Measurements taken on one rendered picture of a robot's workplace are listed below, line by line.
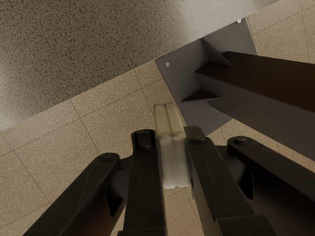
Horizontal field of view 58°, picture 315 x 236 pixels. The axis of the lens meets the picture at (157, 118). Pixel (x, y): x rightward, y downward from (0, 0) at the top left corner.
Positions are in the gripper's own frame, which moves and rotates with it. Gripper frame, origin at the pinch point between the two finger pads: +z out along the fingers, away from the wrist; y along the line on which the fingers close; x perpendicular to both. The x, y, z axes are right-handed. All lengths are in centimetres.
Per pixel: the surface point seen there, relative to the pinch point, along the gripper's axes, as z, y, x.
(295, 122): 59, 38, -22
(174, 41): 14.8, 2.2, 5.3
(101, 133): 107, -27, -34
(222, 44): 121, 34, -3
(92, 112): 106, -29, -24
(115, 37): 13.0, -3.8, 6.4
